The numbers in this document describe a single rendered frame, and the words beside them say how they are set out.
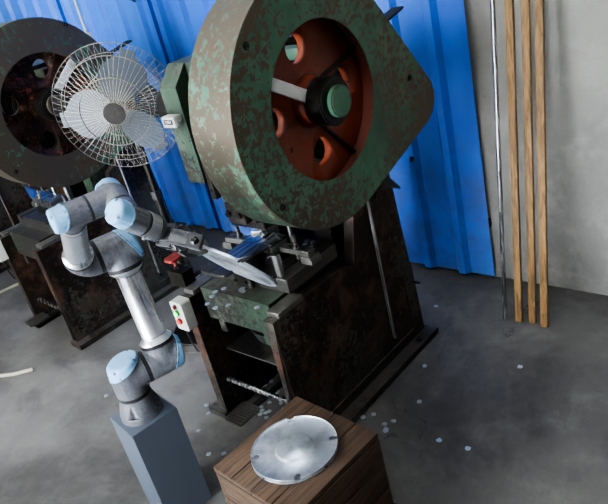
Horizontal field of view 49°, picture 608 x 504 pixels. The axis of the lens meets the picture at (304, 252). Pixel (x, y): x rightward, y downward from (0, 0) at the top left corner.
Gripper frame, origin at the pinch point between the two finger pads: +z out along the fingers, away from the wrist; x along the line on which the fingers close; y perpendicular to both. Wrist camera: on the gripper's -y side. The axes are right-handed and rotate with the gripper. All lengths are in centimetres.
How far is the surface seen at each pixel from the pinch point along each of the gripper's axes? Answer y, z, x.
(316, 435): -23, 48, 48
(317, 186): -19.5, 21.0, -28.9
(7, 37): 157, -2, -88
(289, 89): -17, -1, -51
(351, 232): -2, 74, -29
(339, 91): -27, 10, -56
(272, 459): -15, 38, 58
